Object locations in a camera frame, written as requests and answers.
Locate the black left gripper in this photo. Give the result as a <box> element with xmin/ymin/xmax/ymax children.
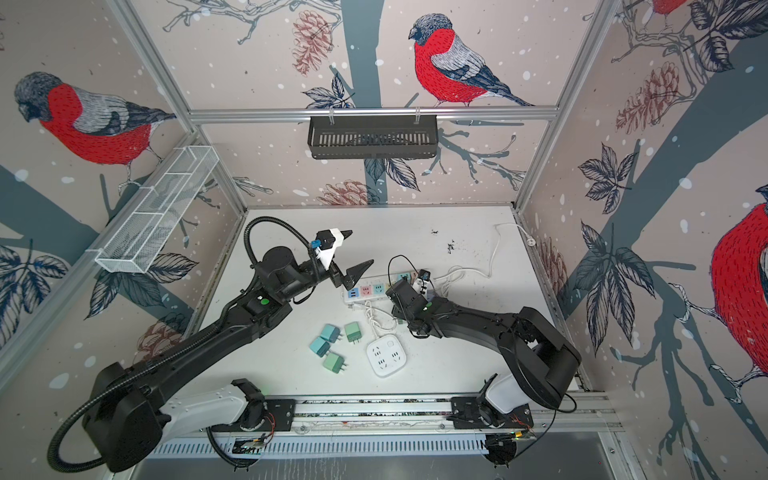
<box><xmin>280</xmin><ymin>229</ymin><xmax>372</xmax><ymax>303</ymax></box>

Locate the white multicolour power strip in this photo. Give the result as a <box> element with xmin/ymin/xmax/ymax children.
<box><xmin>342</xmin><ymin>271</ymin><xmax>416</xmax><ymax>305</ymax></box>

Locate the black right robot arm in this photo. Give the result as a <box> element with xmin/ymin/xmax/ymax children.
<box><xmin>386</xmin><ymin>279</ymin><xmax>581</xmax><ymax>414</ymax></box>

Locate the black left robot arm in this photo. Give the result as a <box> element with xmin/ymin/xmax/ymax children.
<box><xmin>47</xmin><ymin>216</ymin><xmax>373</xmax><ymax>473</ymax></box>

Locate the green charger plug left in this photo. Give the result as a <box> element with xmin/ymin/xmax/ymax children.
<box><xmin>344</xmin><ymin>321</ymin><xmax>363</xmax><ymax>344</ymax></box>

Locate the green charger plug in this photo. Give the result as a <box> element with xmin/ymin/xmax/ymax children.
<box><xmin>322</xmin><ymin>352</ymin><xmax>345</xmax><ymax>374</ymax></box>
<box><xmin>344</xmin><ymin>321</ymin><xmax>363</xmax><ymax>344</ymax></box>

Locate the teal charger plug upper left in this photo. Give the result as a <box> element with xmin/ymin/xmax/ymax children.
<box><xmin>320</xmin><ymin>324</ymin><xmax>341</xmax><ymax>343</ymax></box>

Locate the teal charger plug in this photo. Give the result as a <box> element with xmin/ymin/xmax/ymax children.
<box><xmin>309</xmin><ymin>336</ymin><xmax>330</xmax><ymax>358</ymax></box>
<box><xmin>320</xmin><ymin>324</ymin><xmax>341</xmax><ymax>343</ymax></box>

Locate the teal charger plug lower left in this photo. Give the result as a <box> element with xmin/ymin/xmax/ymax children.
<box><xmin>309</xmin><ymin>336</ymin><xmax>330</xmax><ymax>358</ymax></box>

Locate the green charger plug bottom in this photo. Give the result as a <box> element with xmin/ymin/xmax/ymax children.
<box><xmin>322</xmin><ymin>352</ymin><xmax>345</xmax><ymax>374</ymax></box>

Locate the white square socket cube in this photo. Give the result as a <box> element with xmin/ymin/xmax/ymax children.
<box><xmin>366</xmin><ymin>334</ymin><xmax>407</xmax><ymax>378</ymax></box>

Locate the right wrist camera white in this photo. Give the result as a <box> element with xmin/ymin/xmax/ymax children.
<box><xmin>412</xmin><ymin>269</ymin><xmax>434</xmax><ymax>297</ymax></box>

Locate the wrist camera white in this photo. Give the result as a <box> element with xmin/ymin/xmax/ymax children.
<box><xmin>309</xmin><ymin>229</ymin><xmax>343</xmax><ymax>267</ymax></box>
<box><xmin>412</xmin><ymin>269</ymin><xmax>434</xmax><ymax>297</ymax></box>

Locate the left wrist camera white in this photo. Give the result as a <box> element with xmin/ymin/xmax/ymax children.
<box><xmin>309</xmin><ymin>229</ymin><xmax>343</xmax><ymax>267</ymax></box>

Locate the white cube socket cable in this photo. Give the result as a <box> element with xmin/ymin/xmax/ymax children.
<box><xmin>359</xmin><ymin>301</ymin><xmax>398</xmax><ymax>334</ymax></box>

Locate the white power strip cable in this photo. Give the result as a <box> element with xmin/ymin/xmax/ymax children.
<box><xmin>431</xmin><ymin>221</ymin><xmax>536</xmax><ymax>283</ymax></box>

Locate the black wall shelf basket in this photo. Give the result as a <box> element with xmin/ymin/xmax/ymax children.
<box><xmin>307</xmin><ymin>115</ymin><xmax>438</xmax><ymax>160</ymax></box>

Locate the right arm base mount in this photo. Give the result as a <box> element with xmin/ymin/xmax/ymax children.
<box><xmin>446</xmin><ymin>396</ymin><xmax>534</xmax><ymax>430</ymax></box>

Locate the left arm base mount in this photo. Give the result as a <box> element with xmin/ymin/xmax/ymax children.
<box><xmin>211</xmin><ymin>398</ymin><xmax>297</xmax><ymax>433</ymax></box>

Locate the white wire mesh shelf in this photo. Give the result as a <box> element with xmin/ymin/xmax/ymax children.
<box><xmin>95</xmin><ymin>145</ymin><xmax>219</xmax><ymax>273</ymax></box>

